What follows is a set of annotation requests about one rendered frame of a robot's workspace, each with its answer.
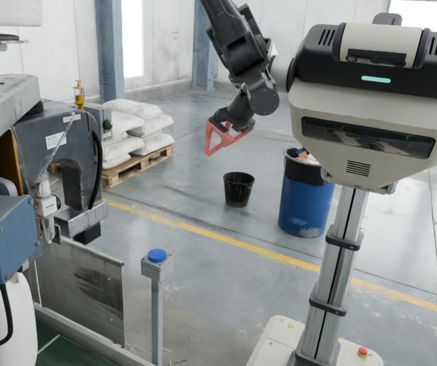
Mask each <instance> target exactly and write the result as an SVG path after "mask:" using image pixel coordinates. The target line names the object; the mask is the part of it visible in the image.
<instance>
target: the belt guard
mask: <svg viewBox="0 0 437 366"><path fill-rule="evenodd" d="M0 79H1V82H4V83H5V84H0V136H1V135H2V134H4V133H5V132H6V131H7V130H8V129H9V128H10V127H11V126H13V125H14V124H15V123H16V122H17V121H18V120H19V119H20V118H21V117H23V116H24V115H25V114H26V113H27V112H28V111H29V110H30V109H31V108H32V107H33V106H34V105H35V104H36V103H37V102H38V101H40V100H41V95H40V89H39V83H38V76H35V75H31V74H20V73H13V74H2V75H0Z"/></svg>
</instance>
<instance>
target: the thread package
mask: <svg viewBox="0 0 437 366"><path fill-rule="evenodd" d="M43 20H44V16H43V5H42V0H0V26H13V27H38V26H41V25H42V24H43Z"/></svg>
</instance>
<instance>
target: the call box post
mask: <svg viewBox="0 0 437 366"><path fill-rule="evenodd" d="M151 295H152V364H154V365H155V366H163V280H162V281H161V282H158V281H156V280H153V279H151Z"/></svg>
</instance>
